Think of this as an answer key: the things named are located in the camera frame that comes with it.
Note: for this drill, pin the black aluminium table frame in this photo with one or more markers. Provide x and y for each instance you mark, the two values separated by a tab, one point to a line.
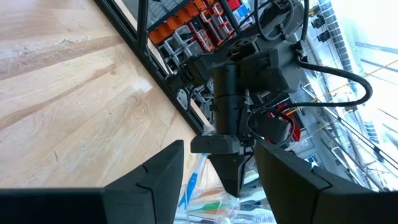
160	76

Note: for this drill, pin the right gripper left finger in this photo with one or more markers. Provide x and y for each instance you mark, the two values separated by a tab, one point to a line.
140	205

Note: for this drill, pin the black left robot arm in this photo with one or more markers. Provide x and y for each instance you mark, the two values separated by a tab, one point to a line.
267	62

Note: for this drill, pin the orange toothbrush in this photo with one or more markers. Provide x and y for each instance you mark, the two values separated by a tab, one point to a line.
211	193

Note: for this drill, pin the blue toothbrush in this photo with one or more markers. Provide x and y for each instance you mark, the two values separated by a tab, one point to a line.
190	189

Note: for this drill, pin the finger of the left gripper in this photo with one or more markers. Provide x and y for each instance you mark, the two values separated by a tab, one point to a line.
243	165
228	171

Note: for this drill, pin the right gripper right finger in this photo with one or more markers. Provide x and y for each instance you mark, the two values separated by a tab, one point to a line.
311	202

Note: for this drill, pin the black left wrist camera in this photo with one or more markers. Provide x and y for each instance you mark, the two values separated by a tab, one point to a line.
270	129

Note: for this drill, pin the green toothbrush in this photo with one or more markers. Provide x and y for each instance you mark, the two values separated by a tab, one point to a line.
208	207

